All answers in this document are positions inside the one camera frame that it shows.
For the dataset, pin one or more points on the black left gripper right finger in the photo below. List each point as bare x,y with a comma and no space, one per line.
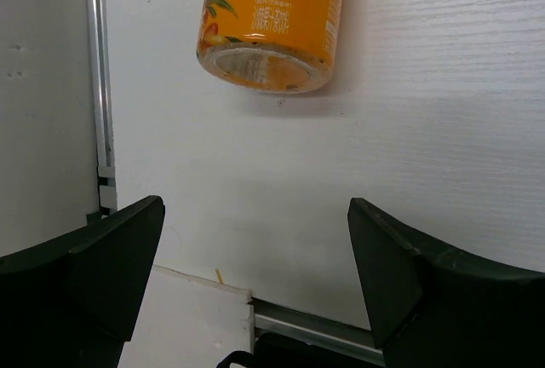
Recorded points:
431,304

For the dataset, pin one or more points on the aluminium frame rail left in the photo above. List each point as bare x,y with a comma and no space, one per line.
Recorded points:
101,92

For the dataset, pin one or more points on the orange juice bottle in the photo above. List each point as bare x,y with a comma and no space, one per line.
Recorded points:
276,46

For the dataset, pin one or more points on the aluminium frame rail front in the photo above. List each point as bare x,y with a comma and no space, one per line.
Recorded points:
311,329

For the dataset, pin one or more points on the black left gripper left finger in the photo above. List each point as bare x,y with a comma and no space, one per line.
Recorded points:
74,301

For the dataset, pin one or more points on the aluminium frame rail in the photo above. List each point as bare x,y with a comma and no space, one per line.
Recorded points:
311,329
101,92

